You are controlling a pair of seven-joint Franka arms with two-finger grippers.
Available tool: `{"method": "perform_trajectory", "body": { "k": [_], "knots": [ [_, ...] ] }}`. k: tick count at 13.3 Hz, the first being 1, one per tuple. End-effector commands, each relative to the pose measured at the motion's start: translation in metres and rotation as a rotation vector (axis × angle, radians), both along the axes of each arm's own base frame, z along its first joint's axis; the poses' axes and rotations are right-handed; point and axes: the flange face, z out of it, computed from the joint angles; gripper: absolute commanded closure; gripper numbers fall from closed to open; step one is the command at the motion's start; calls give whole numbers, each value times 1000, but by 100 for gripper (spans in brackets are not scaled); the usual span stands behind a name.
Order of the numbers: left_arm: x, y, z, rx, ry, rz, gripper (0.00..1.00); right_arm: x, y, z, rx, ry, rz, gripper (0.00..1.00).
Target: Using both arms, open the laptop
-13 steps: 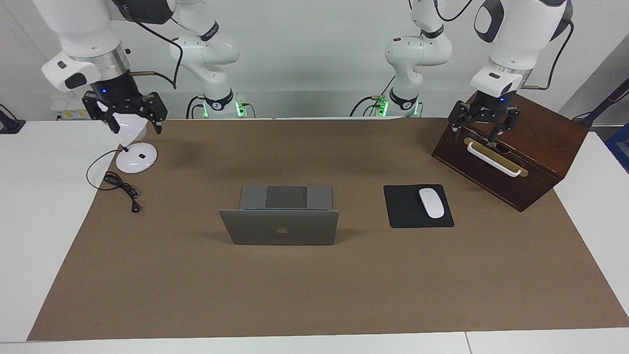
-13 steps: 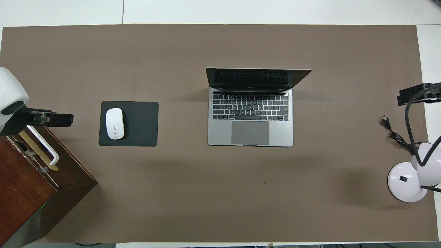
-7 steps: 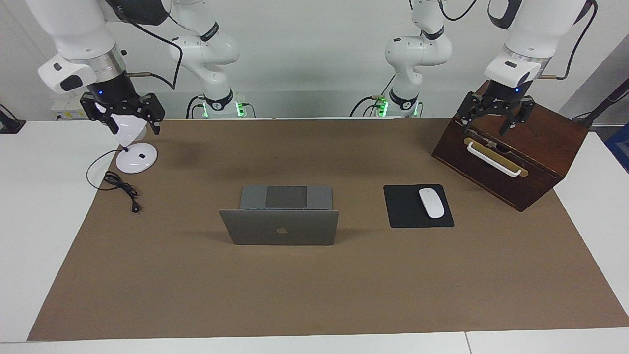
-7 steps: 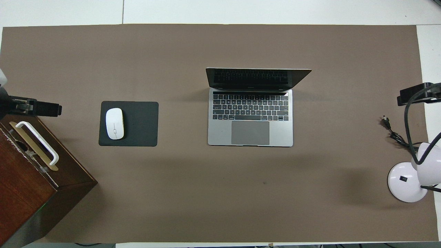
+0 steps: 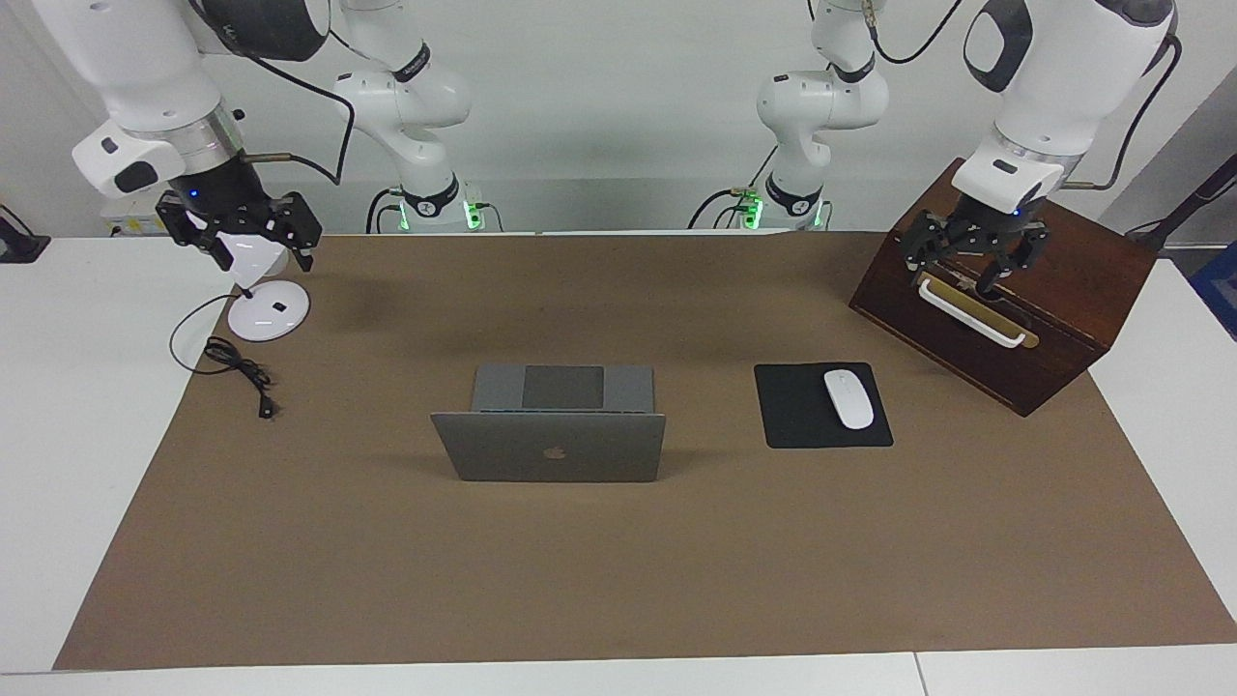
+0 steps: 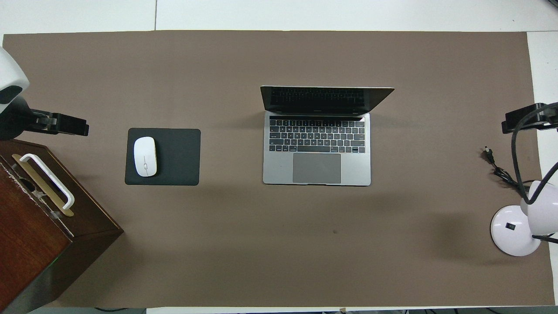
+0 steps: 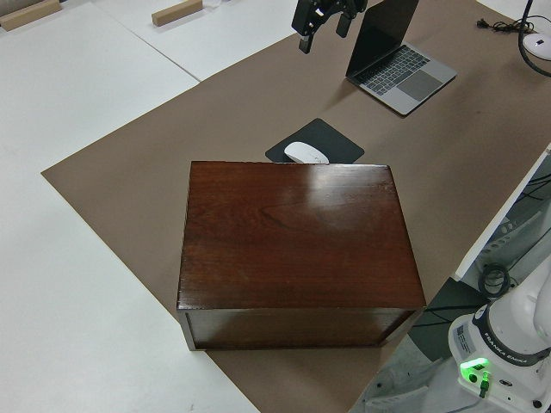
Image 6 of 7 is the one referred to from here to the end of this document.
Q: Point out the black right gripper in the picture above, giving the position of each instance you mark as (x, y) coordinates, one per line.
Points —
(552, 118)

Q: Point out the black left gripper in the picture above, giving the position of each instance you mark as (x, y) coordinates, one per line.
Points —
(15, 122)

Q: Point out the silver laptop with apple logo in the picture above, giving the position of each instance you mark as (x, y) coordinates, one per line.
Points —
(279, 172)

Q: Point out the white computer mouse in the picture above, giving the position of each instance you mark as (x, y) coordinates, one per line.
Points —
(144, 156)

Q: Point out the white desk lamp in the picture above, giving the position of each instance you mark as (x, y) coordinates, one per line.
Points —
(512, 229)

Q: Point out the black mouse pad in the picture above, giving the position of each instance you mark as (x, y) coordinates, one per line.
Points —
(178, 157)

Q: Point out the dark brown wooden box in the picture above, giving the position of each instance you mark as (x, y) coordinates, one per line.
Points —
(30, 244)

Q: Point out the large brown table mat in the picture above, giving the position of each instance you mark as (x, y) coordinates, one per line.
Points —
(279, 261)

